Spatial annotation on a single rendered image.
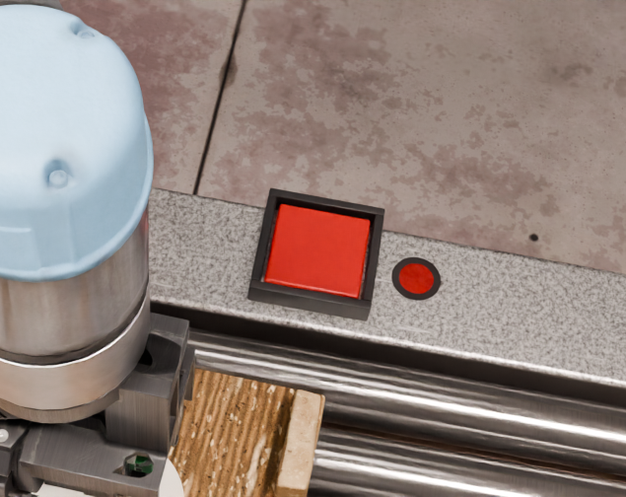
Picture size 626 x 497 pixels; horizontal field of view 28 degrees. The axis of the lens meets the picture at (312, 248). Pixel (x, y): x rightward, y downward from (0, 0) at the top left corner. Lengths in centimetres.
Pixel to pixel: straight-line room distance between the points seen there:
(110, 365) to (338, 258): 33
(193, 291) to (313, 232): 8
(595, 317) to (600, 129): 132
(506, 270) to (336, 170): 117
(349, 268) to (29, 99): 43
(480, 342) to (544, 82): 140
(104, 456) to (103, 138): 21
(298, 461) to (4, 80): 35
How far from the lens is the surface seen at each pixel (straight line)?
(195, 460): 70
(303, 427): 69
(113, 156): 37
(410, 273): 80
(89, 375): 46
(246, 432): 71
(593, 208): 202
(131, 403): 51
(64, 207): 37
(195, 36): 211
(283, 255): 77
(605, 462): 78
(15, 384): 47
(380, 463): 73
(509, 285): 81
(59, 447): 55
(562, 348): 79
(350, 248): 78
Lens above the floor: 159
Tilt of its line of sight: 58 degrees down
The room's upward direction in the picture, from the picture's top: 11 degrees clockwise
